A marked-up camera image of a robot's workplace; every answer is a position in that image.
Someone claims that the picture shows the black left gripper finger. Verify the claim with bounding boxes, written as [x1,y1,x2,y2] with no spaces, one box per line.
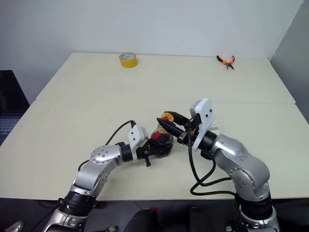
[144,150,170,168]
[144,136,162,149]

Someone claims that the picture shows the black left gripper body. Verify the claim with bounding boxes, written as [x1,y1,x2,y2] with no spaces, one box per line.
[135,142,152,159]

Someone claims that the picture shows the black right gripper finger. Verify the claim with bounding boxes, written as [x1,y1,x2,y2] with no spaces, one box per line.
[156,117,187,144]
[164,110,192,127]

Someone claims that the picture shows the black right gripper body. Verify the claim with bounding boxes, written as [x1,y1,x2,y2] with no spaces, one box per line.
[177,113,203,146]

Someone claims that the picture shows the yellow red bottle cap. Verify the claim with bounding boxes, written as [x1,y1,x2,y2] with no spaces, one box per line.
[161,111,175,123]

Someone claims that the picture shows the dark soy sauce bottle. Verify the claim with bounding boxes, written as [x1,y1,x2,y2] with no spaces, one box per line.
[151,122,175,159]

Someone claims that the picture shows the clear glass cup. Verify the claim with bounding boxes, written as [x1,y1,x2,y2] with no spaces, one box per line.
[209,117,227,133]

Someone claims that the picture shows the dark rounded shape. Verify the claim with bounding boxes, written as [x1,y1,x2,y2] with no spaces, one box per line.
[125,207,160,232]

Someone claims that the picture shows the orange black pliers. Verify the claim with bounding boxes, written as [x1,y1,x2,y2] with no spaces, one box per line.
[216,55,236,71]

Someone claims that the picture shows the yellow tape roll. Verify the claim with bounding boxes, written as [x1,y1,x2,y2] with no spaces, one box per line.
[118,52,139,69]

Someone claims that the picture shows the dark laptop computer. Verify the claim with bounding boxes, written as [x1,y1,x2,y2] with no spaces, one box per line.
[0,70,30,146]

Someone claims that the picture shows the white shoe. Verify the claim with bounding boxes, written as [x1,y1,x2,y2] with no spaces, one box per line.
[6,220,25,232]

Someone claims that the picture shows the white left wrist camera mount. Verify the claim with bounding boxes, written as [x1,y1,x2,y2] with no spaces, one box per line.
[127,124,149,162]

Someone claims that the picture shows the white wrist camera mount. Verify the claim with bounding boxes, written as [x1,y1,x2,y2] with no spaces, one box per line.
[189,98,216,149]
[127,124,149,162]

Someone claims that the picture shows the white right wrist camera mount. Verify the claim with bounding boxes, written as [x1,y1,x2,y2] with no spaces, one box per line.
[189,98,216,149]

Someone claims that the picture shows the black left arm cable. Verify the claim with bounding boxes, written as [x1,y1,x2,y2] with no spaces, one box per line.
[105,119,137,146]

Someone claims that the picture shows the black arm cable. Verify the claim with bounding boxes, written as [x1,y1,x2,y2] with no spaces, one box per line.
[105,119,137,146]
[187,131,239,197]

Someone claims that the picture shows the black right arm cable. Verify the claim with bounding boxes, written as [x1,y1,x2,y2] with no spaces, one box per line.
[187,131,239,197]

